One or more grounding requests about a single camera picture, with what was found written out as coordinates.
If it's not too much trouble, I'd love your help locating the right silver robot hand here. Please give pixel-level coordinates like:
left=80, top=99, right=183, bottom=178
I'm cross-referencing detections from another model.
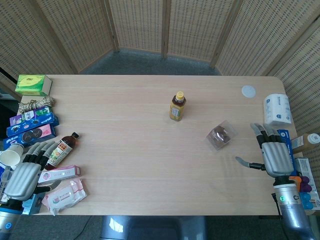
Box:
left=234, top=122, right=295, bottom=179

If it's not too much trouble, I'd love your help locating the clear plastic pastry box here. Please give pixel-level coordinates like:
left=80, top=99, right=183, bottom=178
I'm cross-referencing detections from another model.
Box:
left=205, top=119, right=238, bottom=152

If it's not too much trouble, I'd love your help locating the green tissue box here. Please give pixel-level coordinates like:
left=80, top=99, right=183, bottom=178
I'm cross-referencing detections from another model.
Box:
left=14, top=74, right=53, bottom=97

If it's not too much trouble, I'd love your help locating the long blue box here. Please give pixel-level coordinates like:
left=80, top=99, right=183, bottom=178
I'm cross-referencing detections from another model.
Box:
left=276, top=128, right=299, bottom=176

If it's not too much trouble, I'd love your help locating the white paper cup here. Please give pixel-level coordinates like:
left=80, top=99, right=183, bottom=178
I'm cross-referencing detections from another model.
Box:
left=0, top=143, right=26, bottom=167

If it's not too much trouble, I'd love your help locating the woven bamboo folding screen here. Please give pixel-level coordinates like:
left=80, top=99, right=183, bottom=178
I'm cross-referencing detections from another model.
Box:
left=0, top=0, right=320, bottom=176

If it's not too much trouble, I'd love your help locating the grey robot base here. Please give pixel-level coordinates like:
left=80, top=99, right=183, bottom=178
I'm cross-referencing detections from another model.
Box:
left=100, top=214, right=209, bottom=240

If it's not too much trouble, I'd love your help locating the white cap brown drink bottle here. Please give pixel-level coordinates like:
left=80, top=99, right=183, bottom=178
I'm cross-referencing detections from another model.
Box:
left=291, top=132, right=320, bottom=155

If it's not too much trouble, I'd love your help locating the purple plastic toy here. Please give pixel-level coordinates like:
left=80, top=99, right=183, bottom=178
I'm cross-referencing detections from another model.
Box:
left=298, top=175, right=314, bottom=194

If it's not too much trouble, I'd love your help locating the purple cookie box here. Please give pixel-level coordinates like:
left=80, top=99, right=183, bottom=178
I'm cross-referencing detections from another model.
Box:
left=9, top=106, right=53, bottom=127

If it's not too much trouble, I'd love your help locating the coiled beige rope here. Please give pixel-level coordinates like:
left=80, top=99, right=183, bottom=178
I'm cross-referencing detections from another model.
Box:
left=17, top=95, right=56, bottom=115

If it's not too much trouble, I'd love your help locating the light blue plastic toy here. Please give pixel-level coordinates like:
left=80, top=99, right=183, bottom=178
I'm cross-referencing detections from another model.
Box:
left=299, top=190, right=315, bottom=210

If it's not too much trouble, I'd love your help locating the white and blue carton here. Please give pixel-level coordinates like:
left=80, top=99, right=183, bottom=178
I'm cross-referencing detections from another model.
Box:
left=293, top=157, right=314, bottom=181

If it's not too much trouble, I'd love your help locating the small blue box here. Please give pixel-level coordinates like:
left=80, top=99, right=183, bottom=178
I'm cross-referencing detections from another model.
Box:
left=20, top=192, right=46, bottom=216

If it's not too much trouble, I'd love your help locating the yellow cap corn tea bottle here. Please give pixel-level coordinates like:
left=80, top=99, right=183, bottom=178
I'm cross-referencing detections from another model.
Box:
left=168, top=90, right=187, bottom=123

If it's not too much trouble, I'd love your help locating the white toilet paper pack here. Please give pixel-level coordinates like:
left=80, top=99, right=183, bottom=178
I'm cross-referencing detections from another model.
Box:
left=262, top=93, right=294, bottom=127

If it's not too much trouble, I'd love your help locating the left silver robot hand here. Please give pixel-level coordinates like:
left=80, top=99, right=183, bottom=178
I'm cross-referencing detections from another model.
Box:
left=3, top=140, right=62, bottom=201

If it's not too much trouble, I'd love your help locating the white round table grommet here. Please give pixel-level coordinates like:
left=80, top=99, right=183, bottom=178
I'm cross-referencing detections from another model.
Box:
left=241, top=85, right=258, bottom=99

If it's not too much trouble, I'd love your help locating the pink wet wipes pack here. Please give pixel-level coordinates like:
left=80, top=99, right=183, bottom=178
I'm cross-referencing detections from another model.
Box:
left=41, top=177, right=88, bottom=216

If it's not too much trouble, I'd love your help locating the black cap red tea bottle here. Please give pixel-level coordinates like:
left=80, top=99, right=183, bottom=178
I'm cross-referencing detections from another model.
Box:
left=43, top=131, right=81, bottom=171

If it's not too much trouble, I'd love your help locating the pink toothpaste box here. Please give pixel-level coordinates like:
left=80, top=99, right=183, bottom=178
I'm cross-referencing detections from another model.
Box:
left=38, top=164, right=82, bottom=185

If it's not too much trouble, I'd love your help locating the blue and pink cookie box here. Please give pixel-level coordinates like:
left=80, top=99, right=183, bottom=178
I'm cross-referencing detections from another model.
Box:
left=2, top=123, right=57, bottom=151

